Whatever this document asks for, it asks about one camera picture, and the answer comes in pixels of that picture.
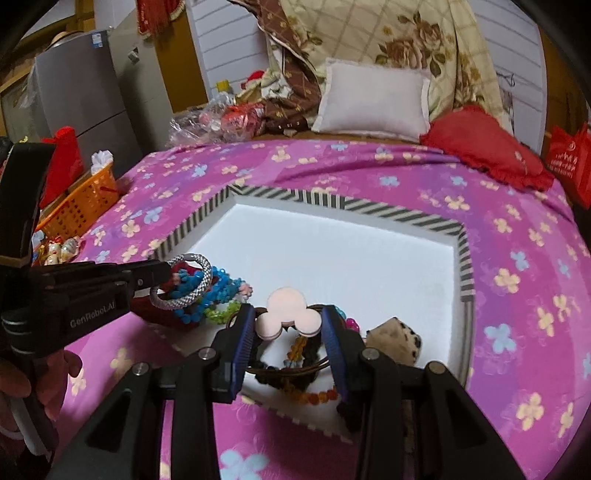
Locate lucky cat figurines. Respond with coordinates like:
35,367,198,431
39,235,83,265

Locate red bow hair clip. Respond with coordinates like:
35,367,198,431
131,272,208,328

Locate white panelled headboard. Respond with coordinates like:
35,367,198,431
187,0,543,148

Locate pink mouse-head hair tie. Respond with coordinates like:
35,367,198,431
245,287,347,384

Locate white pillow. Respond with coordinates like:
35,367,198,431
311,58,432,143

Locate orange plastic basket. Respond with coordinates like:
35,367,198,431
36,164,120,238

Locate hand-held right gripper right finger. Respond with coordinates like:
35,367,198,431
321,306,527,480

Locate colourful beaded bracelet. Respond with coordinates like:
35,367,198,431
168,265,254,324

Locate cream floral quilt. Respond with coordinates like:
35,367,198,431
268,0,513,134

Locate silver braided hair tie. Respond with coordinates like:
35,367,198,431
150,253,214,310

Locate pink floral bedsheet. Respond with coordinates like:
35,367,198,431
46,138,591,480

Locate red shopping bag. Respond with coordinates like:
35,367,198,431
545,122,591,208

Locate black beaded scrunchie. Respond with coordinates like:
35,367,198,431
254,305,365,407

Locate red frilled cushion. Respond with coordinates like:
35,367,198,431
420,105,555,192

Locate striped cardboard box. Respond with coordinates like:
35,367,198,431
150,183,476,439

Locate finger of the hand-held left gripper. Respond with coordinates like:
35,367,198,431
128,278,160,301
121,259,174,280

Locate pile of clear plastic bags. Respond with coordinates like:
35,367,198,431
167,92,269,148

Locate grey refrigerator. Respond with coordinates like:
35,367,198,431
32,30,160,153

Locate red fringed hanging cloth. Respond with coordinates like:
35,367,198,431
136,0,185,35

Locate brown patterned blanket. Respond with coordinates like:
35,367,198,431
228,0,324,137

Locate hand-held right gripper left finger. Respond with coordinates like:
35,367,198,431
46,305,257,480

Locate person's left hand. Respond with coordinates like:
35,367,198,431
0,350,81,422

